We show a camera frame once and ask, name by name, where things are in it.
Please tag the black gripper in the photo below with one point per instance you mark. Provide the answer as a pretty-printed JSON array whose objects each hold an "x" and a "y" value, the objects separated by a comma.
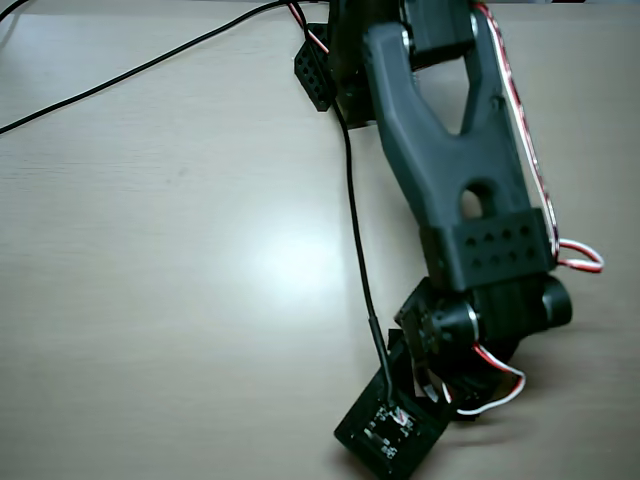
[{"x": 467, "y": 400}]

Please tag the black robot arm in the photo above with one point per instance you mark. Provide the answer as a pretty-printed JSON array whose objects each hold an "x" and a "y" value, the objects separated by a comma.
[{"x": 440, "y": 150}]

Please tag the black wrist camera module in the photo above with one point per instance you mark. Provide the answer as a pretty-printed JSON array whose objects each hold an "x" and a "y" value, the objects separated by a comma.
[{"x": 390, "y": 435}]

